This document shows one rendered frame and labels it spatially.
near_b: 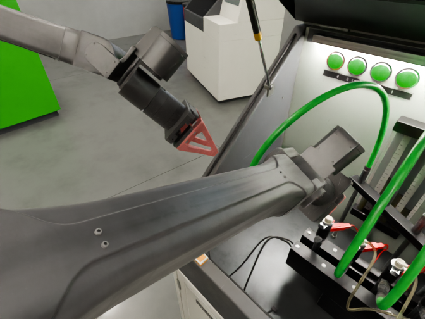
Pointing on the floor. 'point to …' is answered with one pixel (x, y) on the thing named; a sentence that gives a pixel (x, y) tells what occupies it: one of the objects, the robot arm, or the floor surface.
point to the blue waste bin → (176, 18)
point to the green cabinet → (23, 86)
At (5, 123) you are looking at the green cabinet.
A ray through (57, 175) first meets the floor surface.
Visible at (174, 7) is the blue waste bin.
